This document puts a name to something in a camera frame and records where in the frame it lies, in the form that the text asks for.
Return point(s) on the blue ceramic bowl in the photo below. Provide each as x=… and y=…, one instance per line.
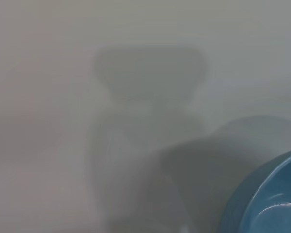
x=276, y=194

